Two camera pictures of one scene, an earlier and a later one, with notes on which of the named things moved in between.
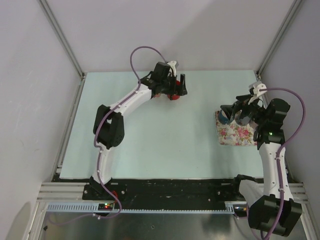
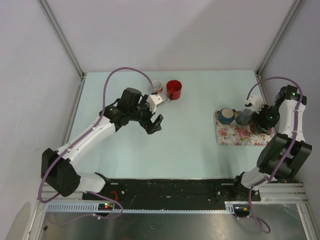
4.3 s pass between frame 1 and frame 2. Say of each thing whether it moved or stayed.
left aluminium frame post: stayed
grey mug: stayed
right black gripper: moved
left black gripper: moved
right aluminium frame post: stayed
